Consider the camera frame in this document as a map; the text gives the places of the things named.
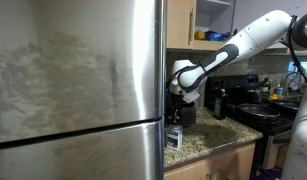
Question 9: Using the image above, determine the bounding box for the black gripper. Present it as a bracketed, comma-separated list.
[166, 91, 185, 127]

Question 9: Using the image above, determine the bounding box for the white blue-labelled salt cellar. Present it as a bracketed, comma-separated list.
[165, 123, 184, 151]

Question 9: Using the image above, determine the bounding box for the black air fryer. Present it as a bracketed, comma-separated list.
[179, 99, 197, 128]

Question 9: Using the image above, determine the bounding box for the dark glass bottle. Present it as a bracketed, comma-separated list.
[213, 88, 228, 121]

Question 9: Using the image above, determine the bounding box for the wooden base cabinet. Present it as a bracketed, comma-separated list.
[164, 141, 257, 180]

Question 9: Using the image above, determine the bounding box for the black electric stove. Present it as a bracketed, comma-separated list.
[204, 73, 296, 168]

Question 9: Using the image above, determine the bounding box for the large black frying pan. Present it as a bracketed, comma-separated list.
[237, 102, 282, 121]

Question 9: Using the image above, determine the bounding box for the yellow item on shelf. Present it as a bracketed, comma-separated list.
[193, 29, 206, 41]

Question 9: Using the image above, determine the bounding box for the blue box on shelf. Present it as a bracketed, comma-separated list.
[204, 30, 226, 42]

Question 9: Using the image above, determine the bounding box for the stainless steel freezer drawer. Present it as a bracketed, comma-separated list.
[0, 119, 166, 180]

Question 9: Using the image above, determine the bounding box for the green bottle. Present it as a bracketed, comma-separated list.
[259, 77, 272, 93]

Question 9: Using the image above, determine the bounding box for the dark cabinet door knob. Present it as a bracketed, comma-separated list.
[226, 28, 238, 39]

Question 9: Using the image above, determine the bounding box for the small blue cup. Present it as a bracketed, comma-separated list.
[275, 85, 285, 97]

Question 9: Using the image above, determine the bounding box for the small black pan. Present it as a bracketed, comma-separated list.
[272, 99, 301, 112]

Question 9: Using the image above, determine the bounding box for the stainless steel fridge door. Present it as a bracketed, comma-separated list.
[0, 0, 167, 145]

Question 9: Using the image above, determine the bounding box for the metal sink faucet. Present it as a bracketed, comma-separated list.
[282, 71, 306, 93]

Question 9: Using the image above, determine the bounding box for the white open cabinet door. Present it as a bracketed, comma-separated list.
[232, 0, 307, 51]

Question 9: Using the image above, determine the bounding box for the metal wall cabinet handle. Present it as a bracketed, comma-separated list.
[188, 7, 195, 46]

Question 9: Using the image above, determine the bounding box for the wooden wall cabinet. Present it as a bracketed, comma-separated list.
[166, 0, 237, 52]

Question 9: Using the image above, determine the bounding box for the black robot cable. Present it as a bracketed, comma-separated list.
[287, 14, 307, 91]

